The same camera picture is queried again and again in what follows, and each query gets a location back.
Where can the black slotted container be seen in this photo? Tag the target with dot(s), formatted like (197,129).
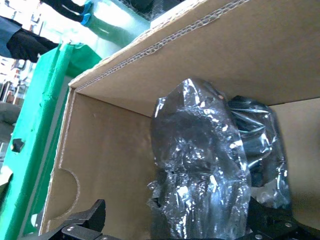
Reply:
(155,3)

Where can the flat bagged graphics card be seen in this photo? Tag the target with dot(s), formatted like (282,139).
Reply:
(260,140)

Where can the blue shoe cover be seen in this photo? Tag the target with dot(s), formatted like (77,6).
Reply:
(86,19)
(88,7)

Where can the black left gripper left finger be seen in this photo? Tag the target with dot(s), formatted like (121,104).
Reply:
(85,225)

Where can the green tablecloth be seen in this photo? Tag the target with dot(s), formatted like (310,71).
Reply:
(37,112)

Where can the person in blue clothes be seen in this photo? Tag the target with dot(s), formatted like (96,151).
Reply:
(25,46)

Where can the grey antistatic bag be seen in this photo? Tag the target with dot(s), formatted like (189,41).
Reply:
(200,150)

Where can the person in dark trousers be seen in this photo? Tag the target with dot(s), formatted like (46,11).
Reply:
(62,7)

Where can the brown cardboard box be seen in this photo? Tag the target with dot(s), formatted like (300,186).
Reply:
(200,50)

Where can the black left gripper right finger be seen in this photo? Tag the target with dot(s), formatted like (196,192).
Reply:
(275,225)

